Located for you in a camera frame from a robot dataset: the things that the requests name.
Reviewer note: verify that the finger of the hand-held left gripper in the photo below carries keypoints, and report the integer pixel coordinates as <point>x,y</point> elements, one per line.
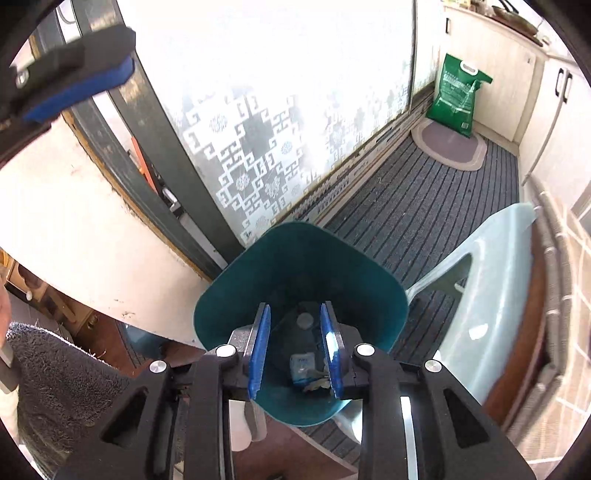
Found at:
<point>83,87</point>
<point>23,138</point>

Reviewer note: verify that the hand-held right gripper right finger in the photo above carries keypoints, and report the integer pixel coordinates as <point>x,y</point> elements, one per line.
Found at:
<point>331,350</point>

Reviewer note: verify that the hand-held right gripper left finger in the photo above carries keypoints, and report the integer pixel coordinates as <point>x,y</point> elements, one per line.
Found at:
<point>258,350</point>

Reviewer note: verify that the blue white plastic wrapper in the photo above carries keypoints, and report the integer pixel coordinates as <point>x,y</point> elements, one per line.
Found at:
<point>301,367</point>

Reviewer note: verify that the teal plastic bin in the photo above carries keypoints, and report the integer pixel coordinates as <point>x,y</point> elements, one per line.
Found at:
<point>295,263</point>

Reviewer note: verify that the light wooden furniture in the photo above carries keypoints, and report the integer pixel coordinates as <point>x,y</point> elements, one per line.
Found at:
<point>51,300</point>

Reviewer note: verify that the pale blue plastic stool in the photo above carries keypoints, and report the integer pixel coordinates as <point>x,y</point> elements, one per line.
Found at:
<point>489,295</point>

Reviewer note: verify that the patterned sliding glass door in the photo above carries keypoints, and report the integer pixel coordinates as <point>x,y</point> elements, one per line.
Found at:
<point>425,46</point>
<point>277,92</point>

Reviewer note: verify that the grey fuzzy rug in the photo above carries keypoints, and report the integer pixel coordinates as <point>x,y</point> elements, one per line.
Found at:
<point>55,392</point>

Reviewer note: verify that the oval grey door mat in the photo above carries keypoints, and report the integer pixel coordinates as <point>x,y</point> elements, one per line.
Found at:
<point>450,150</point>

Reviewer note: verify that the grey checked tablecloth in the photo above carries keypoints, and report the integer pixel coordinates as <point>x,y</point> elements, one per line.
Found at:
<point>568,323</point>

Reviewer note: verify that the green sack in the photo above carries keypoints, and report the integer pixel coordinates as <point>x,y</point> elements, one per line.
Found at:
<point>455,92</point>

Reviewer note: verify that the white kitchen cabinet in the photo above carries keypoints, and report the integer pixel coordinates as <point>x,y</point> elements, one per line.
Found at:
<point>508,69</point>

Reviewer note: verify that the dark frying pan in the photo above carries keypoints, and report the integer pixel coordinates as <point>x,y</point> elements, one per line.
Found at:
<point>515,18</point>

